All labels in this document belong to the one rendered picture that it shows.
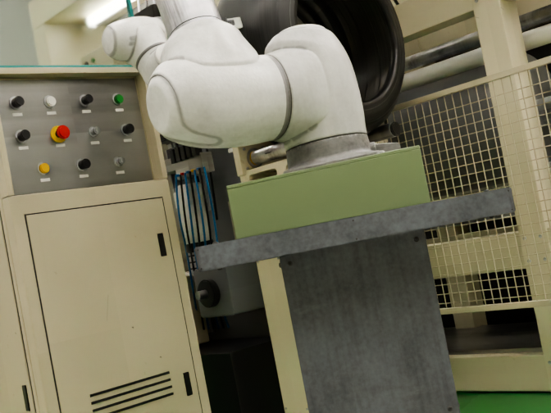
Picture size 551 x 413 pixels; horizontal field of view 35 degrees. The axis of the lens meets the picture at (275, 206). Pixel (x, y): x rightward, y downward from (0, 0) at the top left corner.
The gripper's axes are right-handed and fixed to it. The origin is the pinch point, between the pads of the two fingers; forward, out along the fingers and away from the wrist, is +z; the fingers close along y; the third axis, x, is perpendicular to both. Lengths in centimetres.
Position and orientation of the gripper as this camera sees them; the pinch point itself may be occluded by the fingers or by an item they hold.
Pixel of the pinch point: (230, 24)
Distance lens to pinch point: 245.3
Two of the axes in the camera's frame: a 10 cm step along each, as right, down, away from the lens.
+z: 7.0, -2.5, 6.7
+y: -6.6, 1.6, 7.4
